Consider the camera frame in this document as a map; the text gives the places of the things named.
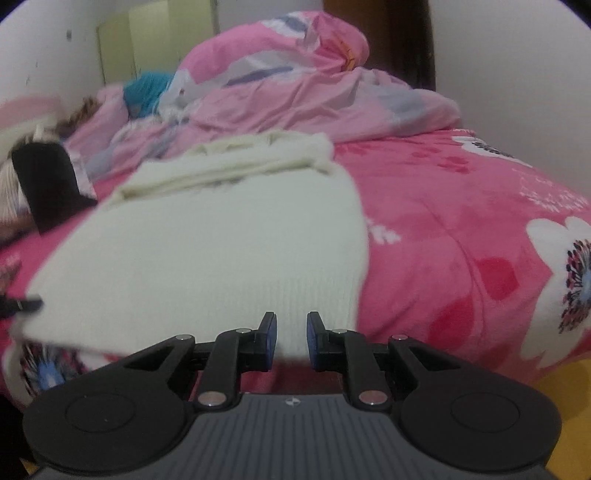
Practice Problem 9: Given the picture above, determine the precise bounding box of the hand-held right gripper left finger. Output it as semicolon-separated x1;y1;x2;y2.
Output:
122;312;280;410

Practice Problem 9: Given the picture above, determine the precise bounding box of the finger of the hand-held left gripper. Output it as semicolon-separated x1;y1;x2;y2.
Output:
0;295;44;320

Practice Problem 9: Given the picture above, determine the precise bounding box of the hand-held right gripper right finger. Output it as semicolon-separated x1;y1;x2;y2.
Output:
306;311;453;410

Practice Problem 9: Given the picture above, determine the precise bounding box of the white sweater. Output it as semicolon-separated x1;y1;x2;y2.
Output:
9;131;370;361

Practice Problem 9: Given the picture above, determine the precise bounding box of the pink white checked garment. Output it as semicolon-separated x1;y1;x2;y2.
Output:
0;161;29;223

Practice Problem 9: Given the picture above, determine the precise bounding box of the black folded garment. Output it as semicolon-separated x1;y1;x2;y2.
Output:
11;141;99;236

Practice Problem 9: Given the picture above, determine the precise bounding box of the pink white headboard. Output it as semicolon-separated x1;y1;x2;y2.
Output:
0;95;61;153

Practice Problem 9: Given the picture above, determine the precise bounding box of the pink floral bed sheet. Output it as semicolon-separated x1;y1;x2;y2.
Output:
0;127;591;407

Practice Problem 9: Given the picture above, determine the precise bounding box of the teal cloth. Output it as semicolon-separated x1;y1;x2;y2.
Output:
122;70;174;120

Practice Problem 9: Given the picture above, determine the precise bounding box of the pink patterned duvet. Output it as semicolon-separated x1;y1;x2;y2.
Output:
62;10;462;181

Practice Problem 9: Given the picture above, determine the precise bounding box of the pale green wardrobe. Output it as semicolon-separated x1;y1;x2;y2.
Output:
96;0;218;86

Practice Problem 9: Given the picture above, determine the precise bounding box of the wooden door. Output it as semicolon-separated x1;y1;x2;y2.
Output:
323;0;437;90

